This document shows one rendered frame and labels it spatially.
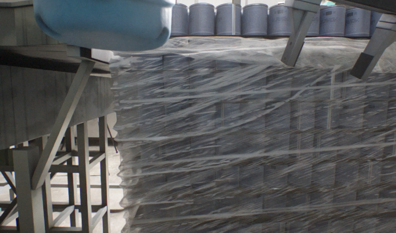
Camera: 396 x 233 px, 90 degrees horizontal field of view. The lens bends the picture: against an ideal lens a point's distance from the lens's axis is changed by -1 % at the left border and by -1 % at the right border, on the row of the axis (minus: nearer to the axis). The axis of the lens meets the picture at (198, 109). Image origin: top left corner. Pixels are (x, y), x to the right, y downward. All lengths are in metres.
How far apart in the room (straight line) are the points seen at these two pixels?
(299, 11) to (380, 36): 0.14
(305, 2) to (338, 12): 0.32
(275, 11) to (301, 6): 0.25
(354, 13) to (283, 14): 0.19
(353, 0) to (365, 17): 0.33
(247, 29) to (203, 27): 0.11
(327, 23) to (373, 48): 0.23
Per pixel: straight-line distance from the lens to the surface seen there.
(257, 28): 0.55
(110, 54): 0.56
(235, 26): 0.54
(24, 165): 0.71
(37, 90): 0.82
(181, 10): 0.55
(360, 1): 0.37
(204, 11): 0.54
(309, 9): 0.35
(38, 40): 0.58
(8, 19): 0.65
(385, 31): 0.43
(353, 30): 0.68
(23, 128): 0.78
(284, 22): 0.58
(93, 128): 3.61
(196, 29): 0.53
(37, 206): 0.77
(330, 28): 0.64
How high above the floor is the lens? 0.98
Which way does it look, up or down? 6 degrees down
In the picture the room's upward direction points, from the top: 1 degrees clockwise
